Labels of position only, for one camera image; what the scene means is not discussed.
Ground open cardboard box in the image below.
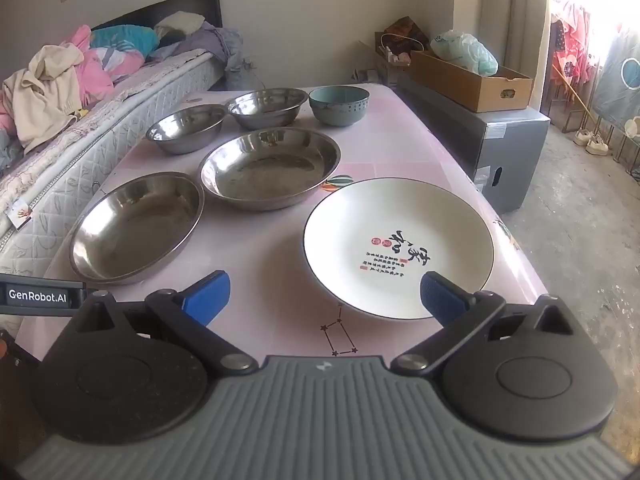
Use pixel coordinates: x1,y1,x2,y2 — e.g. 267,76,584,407
375,31,415,86

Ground pink printed tablecloth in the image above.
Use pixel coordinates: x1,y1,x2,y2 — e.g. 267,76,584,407
10,82,551,361

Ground pink hanging clothes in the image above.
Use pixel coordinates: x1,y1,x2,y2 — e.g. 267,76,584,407
550,0,601,86

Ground grey carton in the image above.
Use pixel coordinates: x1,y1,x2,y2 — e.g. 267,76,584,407
397,77,551,213

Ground brown cardboard box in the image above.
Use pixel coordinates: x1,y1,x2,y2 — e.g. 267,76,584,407
410,50,535,113

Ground large steel plate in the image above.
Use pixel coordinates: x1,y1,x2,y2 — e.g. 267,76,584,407
199,128,341,212

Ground blue printed cloth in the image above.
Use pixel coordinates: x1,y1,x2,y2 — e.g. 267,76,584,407
592,25,640,128

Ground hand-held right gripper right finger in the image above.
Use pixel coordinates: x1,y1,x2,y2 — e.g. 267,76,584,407
390,270,576,376

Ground mattress paper tag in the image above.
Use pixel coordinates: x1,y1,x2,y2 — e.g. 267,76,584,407
10,200,34,231

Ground white quilted mattress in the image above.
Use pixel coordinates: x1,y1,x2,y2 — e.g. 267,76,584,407
0,49,226,273

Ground teal printed cloth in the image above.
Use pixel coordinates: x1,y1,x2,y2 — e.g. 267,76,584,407
90,25,160,57

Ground grey-purple cloth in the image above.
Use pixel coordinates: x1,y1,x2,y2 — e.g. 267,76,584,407
150,22,246,72

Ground cream garment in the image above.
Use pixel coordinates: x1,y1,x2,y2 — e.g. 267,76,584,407
2,44,85,155

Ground white printed ceramic plate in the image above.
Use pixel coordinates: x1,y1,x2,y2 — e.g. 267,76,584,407
303,178,496,320

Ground shallow steel plate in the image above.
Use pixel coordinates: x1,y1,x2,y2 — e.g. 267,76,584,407
69,171,205,286

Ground pile of clothes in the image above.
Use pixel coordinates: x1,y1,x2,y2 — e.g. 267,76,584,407
0,25,146,136

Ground wooden stick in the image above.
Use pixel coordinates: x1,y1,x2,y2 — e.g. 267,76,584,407
552,64,601,126

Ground teal ceramic bowl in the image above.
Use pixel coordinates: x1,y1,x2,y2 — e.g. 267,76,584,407
308,86,371,126

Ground dark wooden headboard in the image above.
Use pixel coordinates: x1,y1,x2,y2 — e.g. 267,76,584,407
90,0,223,31

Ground pale green plastic bag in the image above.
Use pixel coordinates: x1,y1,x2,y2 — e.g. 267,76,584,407
431,30,499,77

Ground cream pillow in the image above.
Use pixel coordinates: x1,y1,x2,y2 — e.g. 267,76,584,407
154,10,207,37

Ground dark red bag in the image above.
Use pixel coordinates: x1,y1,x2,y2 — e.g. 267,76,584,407
384,16,432,54

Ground small steel bowl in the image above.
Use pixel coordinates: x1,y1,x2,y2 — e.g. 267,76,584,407
145,104,227,155
227,88,309,131

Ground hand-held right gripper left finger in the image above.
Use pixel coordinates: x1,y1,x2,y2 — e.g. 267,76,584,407
75,270,258,376

